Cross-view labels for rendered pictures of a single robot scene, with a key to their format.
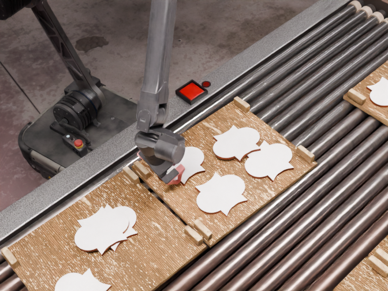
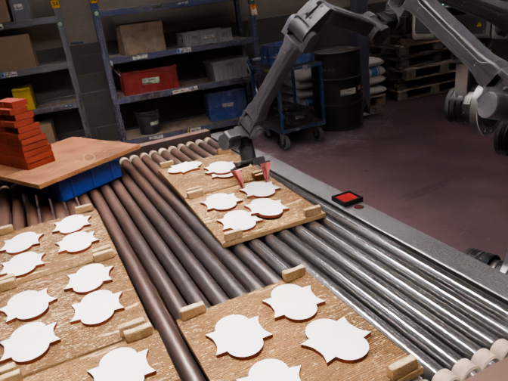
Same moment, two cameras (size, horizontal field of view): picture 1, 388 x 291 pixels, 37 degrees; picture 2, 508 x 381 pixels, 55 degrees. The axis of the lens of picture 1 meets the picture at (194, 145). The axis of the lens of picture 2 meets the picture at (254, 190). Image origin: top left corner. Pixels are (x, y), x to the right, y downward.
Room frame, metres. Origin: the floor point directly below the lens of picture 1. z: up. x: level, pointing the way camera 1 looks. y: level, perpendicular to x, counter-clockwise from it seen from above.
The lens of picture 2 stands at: (1.52, -1.54, 1.61)
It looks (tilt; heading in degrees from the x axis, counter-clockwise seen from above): 22 degrees down; 107
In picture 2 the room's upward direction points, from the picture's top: 7 degrees counter-clockwise
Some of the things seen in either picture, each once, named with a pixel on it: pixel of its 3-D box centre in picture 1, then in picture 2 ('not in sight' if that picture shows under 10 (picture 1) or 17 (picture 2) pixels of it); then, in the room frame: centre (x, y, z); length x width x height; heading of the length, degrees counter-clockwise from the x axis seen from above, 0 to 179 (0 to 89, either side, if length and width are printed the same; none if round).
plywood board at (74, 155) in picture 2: not in sight; (58, 159); (0.12, 0.20, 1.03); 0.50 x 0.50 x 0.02; 69
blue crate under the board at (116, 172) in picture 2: not in sight; (70, 173); (0.18, 0.17, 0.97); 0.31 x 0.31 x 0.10; 69
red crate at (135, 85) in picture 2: not in sight; (148, 78); (-1.32, 3.94, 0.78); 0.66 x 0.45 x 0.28; 34
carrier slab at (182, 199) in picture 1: (223, 166); (249, 207); (1.05, -0.08, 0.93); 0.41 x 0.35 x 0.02; 128
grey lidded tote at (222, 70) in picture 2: not in sight; (226, 67); (-0.49, 4.46, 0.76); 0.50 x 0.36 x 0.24; 39
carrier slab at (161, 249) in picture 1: (103, 250); (211, 173); (0.79, 0.25, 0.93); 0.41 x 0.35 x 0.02; 129
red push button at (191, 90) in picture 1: (191, 92); (347, 199); (1.37, 0.00, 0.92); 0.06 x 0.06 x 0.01; 40
